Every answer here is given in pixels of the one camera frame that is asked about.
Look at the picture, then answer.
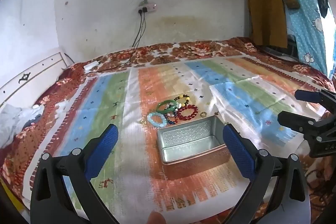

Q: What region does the light blue bead bracelet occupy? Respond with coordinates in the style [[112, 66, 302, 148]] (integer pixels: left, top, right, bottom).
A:
[[147, 112, 168, 128]]

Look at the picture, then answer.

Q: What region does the white power strip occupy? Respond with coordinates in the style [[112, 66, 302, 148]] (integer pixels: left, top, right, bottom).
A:
[[138, 3, 157, 13]]

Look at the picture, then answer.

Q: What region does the silver metal tin box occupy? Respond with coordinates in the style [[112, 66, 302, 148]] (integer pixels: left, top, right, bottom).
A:
[[157, 116, 230, 180]]

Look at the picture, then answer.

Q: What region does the floral brown bedspread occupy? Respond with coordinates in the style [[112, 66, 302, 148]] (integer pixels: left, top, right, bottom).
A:
[[1, 38, 335, 222]]

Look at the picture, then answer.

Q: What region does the grey crumpled cloth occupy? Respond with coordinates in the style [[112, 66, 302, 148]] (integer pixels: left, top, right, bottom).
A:
[[0, 104, 45, 148]]

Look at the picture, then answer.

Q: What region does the blue dotted curtain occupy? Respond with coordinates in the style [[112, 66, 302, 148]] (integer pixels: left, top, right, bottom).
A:
[[283, 0, 329, 75]]

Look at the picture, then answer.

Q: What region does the yellow and brown bead bracelet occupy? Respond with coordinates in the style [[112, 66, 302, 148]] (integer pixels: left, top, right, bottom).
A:
[[174, 93, 192, 107]]

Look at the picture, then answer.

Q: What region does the white charger on bed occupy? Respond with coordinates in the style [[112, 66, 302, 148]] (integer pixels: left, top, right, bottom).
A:
[[83, 61, 99, 72]]

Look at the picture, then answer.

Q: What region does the black cable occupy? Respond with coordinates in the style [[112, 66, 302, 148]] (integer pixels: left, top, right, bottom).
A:
[[131, 11, 147, 57], [89, 12, 144, 74]]

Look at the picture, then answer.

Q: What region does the green jade bangle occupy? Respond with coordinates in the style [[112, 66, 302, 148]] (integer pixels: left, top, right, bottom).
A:
[[156, 100, 179, 114]]

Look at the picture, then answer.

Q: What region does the left hand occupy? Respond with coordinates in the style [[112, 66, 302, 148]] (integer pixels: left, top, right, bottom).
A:
[[146, 211, 166, 224]]

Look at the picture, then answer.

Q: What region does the brown hanging jacket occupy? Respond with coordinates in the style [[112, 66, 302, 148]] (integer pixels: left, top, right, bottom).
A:
[[248, 0, 300, 48]]

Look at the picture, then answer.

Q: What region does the red bead bracelet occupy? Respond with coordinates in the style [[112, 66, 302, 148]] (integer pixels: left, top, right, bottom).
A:
[[176, 104, 199, 122]]

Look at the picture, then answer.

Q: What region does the white headboard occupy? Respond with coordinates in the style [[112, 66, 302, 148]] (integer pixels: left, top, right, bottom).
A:
[[1, 50, 74, 108]]

